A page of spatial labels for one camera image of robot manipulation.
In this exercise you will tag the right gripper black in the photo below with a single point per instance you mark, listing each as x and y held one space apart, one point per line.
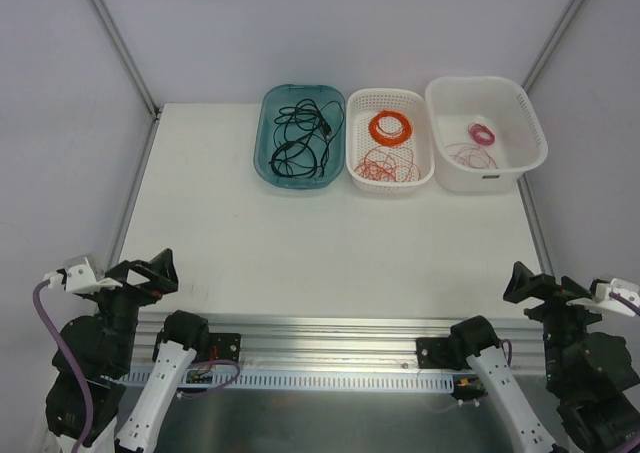
545 294

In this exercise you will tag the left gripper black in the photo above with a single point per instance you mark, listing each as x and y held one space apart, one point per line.
129 283

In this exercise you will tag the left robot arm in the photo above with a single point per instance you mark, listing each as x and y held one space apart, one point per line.
95 352

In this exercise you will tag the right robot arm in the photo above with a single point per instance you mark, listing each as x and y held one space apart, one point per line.
588 372

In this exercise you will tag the white deep plastic tub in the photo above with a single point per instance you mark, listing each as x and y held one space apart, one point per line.
486 134

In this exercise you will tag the teal plastic tray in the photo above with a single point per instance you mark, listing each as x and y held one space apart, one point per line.
300 139

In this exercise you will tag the white perforated basket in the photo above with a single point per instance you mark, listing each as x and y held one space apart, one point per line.
388 142

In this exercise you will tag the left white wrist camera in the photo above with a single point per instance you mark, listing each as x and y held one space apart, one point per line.
81 275

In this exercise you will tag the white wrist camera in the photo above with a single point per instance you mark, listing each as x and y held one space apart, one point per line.
613 296
81 275

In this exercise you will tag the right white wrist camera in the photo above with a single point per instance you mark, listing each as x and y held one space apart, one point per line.
613 296

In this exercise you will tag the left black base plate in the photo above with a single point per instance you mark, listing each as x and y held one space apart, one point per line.
220 346

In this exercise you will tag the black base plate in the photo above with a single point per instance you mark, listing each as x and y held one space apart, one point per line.
220 346
439 353

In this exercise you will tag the white slotted cable duct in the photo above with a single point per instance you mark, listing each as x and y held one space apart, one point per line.
405 381

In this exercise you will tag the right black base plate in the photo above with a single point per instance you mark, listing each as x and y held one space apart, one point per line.
439 353

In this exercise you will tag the aluminium mounting rail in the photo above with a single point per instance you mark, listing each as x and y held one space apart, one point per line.
342 344

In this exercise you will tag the left aluminium frame post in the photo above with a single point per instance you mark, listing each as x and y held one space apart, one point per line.
124 56

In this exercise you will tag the aluminium frame post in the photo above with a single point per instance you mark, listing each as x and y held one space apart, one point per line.
553 42
124 56

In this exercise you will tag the right aluminium frame post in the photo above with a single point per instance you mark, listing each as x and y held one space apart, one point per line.
553 42

